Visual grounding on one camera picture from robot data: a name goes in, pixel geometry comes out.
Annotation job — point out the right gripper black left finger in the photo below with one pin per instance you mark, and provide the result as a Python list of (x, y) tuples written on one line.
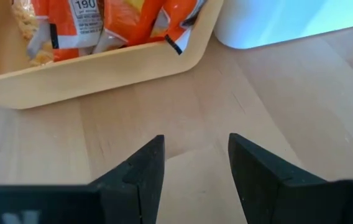
[(139, 186)]

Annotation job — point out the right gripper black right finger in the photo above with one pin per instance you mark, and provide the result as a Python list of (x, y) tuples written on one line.
[(263, 186)]

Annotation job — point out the yellow plastic bin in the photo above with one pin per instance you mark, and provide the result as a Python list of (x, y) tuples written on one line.
[(102, 74)]

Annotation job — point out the white plastic bin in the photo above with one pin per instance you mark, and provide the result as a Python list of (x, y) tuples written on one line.
[(257, 21)]

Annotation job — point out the orange chicken noodle pack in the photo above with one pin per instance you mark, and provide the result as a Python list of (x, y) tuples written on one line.
[(176, 18), (126, 18), (61, 18)]

